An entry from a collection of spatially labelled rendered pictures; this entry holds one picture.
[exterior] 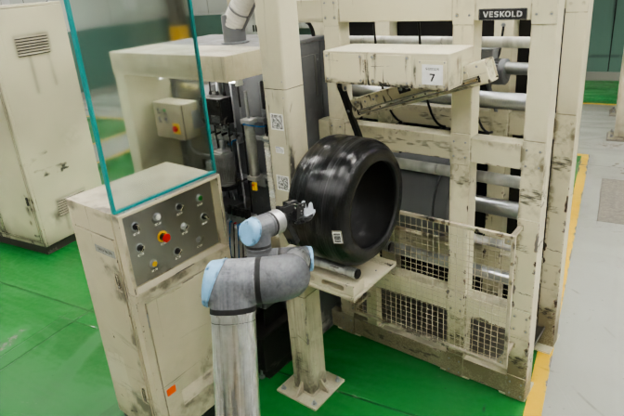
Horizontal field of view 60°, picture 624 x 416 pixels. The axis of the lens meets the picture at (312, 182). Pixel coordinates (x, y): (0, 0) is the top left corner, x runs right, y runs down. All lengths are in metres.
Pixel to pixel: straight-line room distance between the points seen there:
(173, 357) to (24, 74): 2.98
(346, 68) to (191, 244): 1.08
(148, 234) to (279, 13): 1.08
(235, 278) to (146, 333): 1.25
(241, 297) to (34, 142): 3.85
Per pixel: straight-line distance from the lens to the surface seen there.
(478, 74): 2.30
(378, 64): 2.34
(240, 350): 1.36
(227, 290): 1.33
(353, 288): 2.33
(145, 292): 2.45
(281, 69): 2.31
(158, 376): 2.68
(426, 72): 2.23
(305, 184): 2.18
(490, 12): 2.44
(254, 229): 1.85
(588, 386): 3.33
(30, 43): 5.00
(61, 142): 5.16
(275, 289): 1.33
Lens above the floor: 2.10
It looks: 21 degrees down
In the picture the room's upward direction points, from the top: 4 degrees counter-clockwise
